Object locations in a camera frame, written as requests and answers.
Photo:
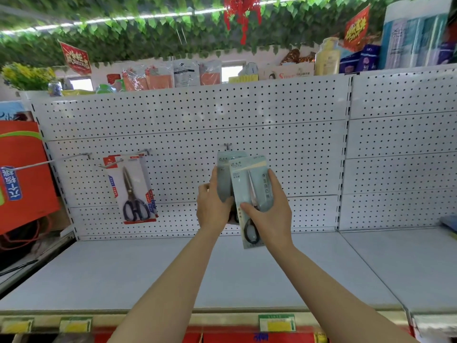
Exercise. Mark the red hanging knot ornament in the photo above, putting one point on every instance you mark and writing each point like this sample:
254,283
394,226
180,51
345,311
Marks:
242,14

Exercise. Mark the blue packages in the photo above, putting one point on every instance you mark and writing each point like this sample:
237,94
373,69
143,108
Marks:
360,60

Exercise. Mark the pack of teal white rolls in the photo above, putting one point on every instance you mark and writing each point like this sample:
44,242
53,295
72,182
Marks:
414,35

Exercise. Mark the pale yellow bottle pack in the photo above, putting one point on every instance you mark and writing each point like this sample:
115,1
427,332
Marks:
327,58

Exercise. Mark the dark blue white pack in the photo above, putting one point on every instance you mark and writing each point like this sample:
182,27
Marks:
448,53

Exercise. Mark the white light strip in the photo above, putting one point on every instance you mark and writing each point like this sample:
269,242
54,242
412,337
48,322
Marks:
171,14

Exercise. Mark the yellow green flat pack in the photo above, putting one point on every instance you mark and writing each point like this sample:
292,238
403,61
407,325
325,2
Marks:
78,92

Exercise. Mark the yellow green price tag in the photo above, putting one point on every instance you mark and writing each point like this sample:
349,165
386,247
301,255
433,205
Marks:
75,325
16,325
276,323

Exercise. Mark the green bottle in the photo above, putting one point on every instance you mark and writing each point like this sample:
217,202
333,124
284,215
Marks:
105,89

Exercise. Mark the small red hanging sign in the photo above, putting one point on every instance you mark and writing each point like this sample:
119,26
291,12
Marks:
75,58

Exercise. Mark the pale green scissors packet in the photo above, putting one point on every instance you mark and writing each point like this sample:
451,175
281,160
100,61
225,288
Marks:
225,158
250,171

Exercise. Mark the red gold hanging sign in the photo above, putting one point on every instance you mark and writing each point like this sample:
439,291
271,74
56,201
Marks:
357,28

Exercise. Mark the orange gift bag green stripe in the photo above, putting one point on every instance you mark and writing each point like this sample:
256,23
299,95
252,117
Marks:
32,196

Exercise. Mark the yellow chips bag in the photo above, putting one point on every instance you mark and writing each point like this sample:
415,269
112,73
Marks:
320,337

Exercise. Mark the white metal pegboard shelf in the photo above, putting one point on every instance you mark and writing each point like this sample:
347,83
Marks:
392,157

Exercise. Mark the black pen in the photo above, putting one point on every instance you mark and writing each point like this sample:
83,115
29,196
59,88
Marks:
21,266

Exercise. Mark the white packet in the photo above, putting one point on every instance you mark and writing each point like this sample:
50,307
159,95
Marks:
186,74

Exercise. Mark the person's right hand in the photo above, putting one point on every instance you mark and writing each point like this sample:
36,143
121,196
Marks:
276,228

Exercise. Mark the blue flat item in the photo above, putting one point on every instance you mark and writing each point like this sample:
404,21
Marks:
449,224

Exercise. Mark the person's left forearm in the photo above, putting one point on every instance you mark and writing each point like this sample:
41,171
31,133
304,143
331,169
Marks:
167,292

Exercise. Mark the green artificial leaf vines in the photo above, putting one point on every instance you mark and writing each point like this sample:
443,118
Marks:
143,39

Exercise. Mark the light blue printed board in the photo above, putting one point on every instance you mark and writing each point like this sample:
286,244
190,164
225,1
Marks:
12,110

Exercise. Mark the yellow flowers white pot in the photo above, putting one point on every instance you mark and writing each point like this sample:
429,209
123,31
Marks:
25,76

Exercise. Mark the person's right forearm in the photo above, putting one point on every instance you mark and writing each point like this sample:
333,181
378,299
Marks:
335,303

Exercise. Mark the orange packet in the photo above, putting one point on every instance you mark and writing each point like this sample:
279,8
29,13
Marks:
210,74
159,79
135,80

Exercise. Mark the person's left hand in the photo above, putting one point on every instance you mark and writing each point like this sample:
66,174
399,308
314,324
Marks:
212,210

